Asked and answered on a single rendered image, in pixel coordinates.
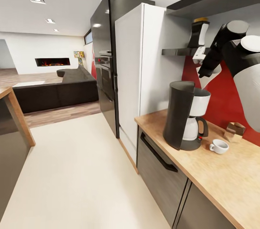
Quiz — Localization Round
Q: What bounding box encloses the bottle of coffee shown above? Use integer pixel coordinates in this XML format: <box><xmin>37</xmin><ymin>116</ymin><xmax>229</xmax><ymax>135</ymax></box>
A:
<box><xmin>187</xmin><ymin>17</ymin><xmax>210</xmax><ymax>48</ymax></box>

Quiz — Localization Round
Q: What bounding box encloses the coffee cup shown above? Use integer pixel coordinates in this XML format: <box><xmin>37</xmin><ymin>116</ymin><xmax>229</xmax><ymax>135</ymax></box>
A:
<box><xmin>209</xmin><ymin>139</ymin><xmax>229</xmax><ymax>154</ymax></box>

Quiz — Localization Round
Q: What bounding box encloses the paper coffee filter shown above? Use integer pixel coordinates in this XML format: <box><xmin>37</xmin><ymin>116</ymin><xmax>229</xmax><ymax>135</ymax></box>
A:
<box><xmin>196</xmin><ymin>64</ymin><xmax>221</xmax><ymax>89</ymax></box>

